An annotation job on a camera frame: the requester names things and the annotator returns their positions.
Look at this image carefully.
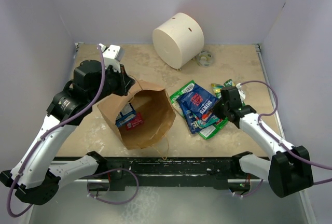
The blue snack packet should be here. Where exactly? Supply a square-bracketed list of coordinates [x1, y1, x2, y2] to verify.
[116, 114, 136, 128]

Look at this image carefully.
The brown paper bag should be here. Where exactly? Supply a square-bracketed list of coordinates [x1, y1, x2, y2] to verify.
[97, 80, 176, 150]

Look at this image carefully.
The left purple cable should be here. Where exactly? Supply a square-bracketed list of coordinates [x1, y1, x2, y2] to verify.
[6, 44, 106, 218]

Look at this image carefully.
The blue salt vinegar chips bag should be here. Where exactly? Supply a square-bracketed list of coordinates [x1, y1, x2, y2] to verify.
[179, 102, 208, 134]

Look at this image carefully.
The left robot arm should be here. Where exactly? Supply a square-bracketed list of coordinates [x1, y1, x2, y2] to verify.
[1, 60, 135, 205]

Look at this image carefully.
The teal snack packet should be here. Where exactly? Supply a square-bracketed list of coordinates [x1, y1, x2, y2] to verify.
[199, 110, 219, 129]

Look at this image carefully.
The red snack packet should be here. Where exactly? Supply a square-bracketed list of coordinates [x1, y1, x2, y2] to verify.
[126, 113, 144, 130]

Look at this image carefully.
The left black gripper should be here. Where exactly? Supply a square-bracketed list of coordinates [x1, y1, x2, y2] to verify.
[89, 62, 135, 104]

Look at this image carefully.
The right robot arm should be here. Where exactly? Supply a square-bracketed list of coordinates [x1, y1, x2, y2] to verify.
[212, 87, 314, 198]

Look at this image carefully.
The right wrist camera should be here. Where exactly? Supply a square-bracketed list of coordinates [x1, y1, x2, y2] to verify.
[236, 83, 246, 103]

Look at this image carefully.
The clear tape roll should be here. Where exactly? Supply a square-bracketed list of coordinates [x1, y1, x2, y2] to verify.
[196, 51, 214, 67]

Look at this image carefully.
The dark blue chips bag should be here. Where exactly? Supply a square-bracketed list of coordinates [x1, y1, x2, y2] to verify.
[116, 103, 136, 121]

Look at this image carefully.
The small yellow green snack packet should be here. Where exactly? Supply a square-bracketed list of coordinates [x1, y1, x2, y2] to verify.
[211, 83, 224, 99]

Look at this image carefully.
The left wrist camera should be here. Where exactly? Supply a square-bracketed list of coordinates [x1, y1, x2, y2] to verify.
[99, 43, 125, 72]

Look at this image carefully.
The large green chips bag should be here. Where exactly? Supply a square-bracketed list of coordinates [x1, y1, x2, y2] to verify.
[170, 80, 228, 139]

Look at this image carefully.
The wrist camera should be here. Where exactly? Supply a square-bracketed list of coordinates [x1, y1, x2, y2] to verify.
[99, 43, 125, 72]
[236, 83, 246, 103]

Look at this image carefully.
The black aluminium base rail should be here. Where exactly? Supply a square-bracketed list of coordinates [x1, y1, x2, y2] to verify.
[51, 156, 268, 192]

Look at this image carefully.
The white cylindrical container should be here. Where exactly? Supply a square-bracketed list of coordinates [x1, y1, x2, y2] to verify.
[152, 12, 204, 69]

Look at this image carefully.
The dark blue snack bag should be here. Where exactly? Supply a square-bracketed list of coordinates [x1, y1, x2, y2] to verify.
[178, 83, 218, 122]

